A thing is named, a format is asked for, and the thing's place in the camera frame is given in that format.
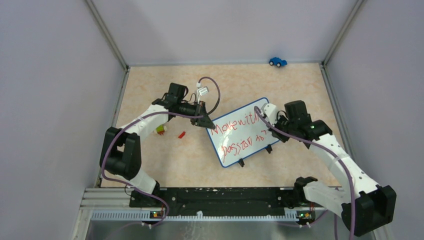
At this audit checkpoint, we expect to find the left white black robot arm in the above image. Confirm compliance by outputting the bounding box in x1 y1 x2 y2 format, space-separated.
99 83 216 207

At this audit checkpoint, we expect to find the purple cable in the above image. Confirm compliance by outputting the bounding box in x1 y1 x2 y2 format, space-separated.
100 76 222 229
253 105 357 240

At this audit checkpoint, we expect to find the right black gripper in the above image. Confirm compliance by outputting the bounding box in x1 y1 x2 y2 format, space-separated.
266 112 297 143

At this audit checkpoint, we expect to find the blue toy car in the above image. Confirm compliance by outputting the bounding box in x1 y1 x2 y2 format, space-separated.
268 57 288 68

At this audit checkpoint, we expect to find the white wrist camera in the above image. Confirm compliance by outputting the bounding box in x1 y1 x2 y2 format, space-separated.
260 103 279 125
196 82 210 103

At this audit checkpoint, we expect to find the blue framed whiteboard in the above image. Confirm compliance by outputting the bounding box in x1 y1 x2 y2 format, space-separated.
206 97 279 168

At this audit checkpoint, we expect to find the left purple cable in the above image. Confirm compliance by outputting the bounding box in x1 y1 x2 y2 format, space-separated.
100 76 222 229

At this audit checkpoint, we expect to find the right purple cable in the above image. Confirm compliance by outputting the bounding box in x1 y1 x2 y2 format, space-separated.
253 105 357 240

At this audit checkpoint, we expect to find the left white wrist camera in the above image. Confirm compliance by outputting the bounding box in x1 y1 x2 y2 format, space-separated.
196 82 210 103

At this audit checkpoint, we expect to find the red marker cap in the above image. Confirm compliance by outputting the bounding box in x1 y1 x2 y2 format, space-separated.
178 131 186 139

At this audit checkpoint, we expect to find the colourful toy brick figure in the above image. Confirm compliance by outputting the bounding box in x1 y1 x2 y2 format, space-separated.
155 124 167 135

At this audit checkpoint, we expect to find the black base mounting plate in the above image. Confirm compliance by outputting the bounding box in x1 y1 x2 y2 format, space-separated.
129 187 319 217

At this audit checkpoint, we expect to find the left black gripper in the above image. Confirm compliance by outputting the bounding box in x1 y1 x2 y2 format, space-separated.
176 99 215 129

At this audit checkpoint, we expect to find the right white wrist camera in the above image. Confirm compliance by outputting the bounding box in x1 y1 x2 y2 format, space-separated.
260 103 279 125

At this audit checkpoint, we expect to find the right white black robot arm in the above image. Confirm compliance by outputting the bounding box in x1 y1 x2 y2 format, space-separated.
262 100 397 237

